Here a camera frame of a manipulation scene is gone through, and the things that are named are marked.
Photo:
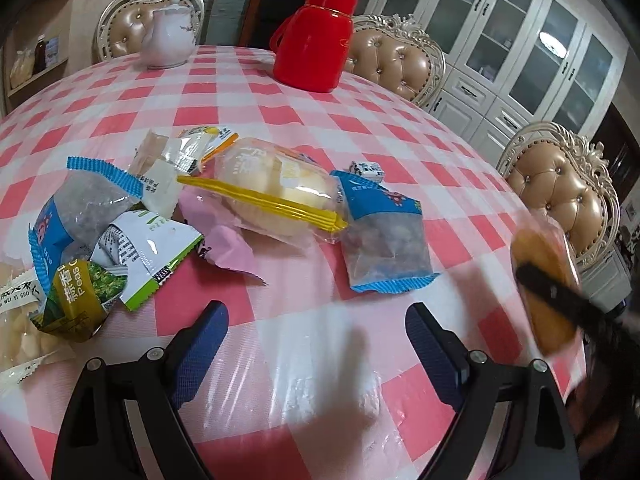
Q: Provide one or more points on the white glass-door cabinet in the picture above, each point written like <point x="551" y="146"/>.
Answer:
<point x="505" y="35"/>

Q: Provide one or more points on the pink white checked tablecloth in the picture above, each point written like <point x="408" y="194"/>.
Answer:
<point x="300" y="110"/>

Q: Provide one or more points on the wall niche shelf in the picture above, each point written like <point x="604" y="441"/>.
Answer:
<point x="30" y="25"/>

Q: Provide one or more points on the small blue white candy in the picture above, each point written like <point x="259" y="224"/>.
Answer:
<point x="367" y="169"/>

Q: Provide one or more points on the blue-edged dark snack packet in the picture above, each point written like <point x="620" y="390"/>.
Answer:
<point x="385" y="240"/>
<point x="75" y="205"/>

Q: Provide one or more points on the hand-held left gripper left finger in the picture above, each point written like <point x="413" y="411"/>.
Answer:
<point x="200" y="345"/>

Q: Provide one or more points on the white teapot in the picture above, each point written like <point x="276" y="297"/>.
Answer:
<point x="167" y="35"/>

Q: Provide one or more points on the clear pale cake packet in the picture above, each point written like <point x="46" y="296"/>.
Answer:
<point x="160" y="190"/>

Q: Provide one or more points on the small grey box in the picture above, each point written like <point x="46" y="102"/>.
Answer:
<point x="54" y="50"/>

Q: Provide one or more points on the pale yellow snack packet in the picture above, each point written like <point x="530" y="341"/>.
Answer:
<point x="20" y="330"/>

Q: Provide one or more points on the yellow-striped clear bread packet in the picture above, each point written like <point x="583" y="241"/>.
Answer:
<point x="280" y="180"/>

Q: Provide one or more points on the green peas packet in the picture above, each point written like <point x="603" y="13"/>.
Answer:
<point x="80" y="300"/>

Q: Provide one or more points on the red thermos jug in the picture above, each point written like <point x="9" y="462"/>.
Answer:
<point x="315" y="40"/>

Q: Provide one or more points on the beige tufted ornate chair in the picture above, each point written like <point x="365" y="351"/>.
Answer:
<point x="127" y="25"/>
<point x="560" y="190"/>
<point x="395" y="57"/>

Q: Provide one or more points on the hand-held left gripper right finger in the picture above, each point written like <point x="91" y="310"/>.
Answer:
<point x="430" y="350"/>

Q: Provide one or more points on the pink snack packet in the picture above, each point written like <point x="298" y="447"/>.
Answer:
<point x="225" y="245"/>

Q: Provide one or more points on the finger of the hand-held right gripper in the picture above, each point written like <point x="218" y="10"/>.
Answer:
<point x="555" y="292"/>

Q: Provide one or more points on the white green snack packet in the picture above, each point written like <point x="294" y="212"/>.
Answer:
<point x="145" y="250"/>

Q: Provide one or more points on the orange pastry packet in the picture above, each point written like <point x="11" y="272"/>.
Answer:
<point x="542" y="250"/>

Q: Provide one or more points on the dark bottle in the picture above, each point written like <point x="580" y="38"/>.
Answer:
<point x="41" y="55"/>

